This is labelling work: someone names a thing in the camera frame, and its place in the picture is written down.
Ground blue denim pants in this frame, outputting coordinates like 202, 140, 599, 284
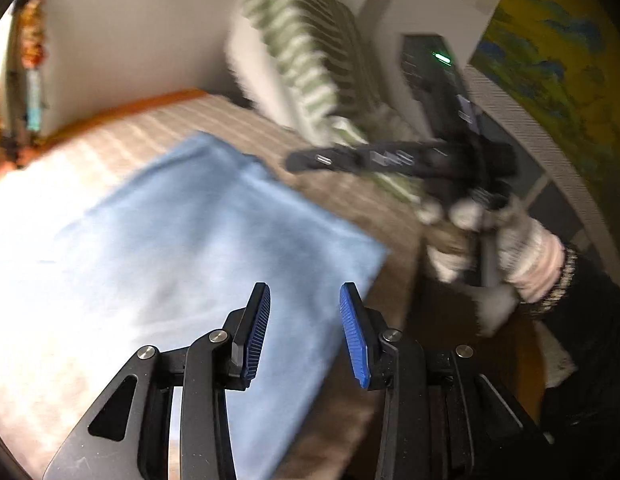
37, 130, 391, 480

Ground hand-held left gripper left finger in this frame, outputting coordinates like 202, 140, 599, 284
42, 282, 271, 480

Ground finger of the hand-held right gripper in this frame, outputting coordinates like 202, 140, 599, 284
285, 140, 441, 182

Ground striped fluffy pillow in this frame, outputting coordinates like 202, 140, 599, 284
225, 0, 425, 211

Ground person's right hand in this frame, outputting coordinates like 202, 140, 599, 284
420, 195, 566, 338

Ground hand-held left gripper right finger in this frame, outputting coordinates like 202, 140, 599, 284
339, 282, 555, 480

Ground yellow landscape painting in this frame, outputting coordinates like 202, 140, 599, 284
465, 0, 620, 273

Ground person's right forearm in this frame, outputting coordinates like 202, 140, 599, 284
520, 242, 620, 480

